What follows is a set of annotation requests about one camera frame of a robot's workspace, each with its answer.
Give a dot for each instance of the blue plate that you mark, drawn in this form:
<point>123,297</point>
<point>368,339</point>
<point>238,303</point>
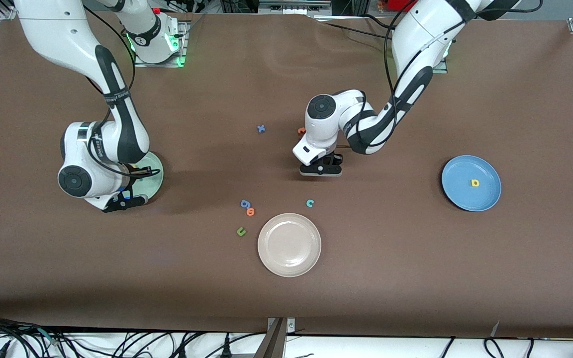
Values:
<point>471,196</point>

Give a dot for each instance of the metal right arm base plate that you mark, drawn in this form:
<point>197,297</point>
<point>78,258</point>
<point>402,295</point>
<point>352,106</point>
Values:
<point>183,44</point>

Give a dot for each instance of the green plate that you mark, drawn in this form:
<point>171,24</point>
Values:
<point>156,181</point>

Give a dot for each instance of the black crate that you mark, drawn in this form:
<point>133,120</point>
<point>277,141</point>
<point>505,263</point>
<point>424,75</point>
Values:
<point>239,5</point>

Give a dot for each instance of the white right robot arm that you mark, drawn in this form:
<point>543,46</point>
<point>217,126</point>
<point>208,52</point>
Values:
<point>87,179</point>

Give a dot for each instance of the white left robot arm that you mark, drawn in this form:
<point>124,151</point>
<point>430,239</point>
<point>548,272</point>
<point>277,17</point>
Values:
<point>321,119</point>

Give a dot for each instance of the green letter u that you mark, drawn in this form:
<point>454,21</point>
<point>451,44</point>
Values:
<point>239,232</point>

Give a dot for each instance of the metal table bracket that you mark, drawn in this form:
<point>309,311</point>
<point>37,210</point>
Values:
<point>276,340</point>

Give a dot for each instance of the brown table cover sheet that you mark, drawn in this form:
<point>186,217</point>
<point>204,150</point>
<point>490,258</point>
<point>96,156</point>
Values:
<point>366,288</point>

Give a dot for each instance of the black plug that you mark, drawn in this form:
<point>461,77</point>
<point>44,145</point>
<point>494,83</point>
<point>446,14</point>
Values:
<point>226,348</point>

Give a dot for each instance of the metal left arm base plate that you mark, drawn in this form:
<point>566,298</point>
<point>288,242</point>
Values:
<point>441,68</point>

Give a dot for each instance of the grey device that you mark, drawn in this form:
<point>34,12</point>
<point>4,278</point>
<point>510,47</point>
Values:
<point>294,7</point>

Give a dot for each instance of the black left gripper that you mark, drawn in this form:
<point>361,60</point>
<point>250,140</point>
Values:
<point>335,159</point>

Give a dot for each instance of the blue letter g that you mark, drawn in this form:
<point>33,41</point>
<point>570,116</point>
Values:
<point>245,203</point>

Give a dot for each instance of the red box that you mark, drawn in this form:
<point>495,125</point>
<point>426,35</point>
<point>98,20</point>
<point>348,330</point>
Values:
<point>398,5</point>

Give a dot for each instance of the beige plate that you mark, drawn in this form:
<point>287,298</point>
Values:
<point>289,244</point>

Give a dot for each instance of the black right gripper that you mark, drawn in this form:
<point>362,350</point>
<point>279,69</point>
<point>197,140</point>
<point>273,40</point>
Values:
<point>130,182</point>

